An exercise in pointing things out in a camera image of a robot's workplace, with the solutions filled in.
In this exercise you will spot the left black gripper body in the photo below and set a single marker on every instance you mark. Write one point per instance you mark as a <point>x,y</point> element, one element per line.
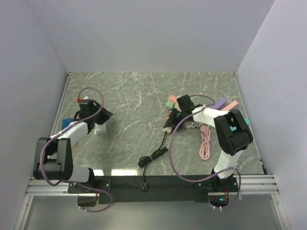
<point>101,117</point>

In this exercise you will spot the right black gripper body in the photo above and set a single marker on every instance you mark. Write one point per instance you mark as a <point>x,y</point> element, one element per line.
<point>177,117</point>

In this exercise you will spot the green plug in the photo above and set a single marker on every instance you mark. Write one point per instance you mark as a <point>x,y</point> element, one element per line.
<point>170,105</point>

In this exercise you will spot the beige power strip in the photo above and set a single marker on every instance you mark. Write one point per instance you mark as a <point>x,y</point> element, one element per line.
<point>176,107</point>

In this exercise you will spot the salmon plug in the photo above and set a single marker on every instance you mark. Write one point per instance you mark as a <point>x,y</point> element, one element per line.
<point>172,98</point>

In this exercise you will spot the white plug adapter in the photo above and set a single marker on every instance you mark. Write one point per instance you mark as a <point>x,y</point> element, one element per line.
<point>100,129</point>

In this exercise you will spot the blue cube adapter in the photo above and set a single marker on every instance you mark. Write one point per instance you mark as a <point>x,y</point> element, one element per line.
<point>66,122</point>

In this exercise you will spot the purple power strip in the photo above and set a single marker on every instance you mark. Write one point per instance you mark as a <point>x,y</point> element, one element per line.
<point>220,104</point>

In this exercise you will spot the pink power strip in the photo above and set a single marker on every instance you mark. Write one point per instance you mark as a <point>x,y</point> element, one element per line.
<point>230,106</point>

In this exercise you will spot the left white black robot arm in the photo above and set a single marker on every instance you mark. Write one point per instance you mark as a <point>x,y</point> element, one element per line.
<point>53,155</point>

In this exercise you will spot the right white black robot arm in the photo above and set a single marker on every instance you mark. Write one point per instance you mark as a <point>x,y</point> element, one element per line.
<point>233,133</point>

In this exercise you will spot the black base bar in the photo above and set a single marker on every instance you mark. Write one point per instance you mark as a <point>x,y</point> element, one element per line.
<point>164,188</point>

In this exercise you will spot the aluminium rail frame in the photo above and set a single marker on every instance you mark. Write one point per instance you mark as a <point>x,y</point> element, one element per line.
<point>101,156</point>

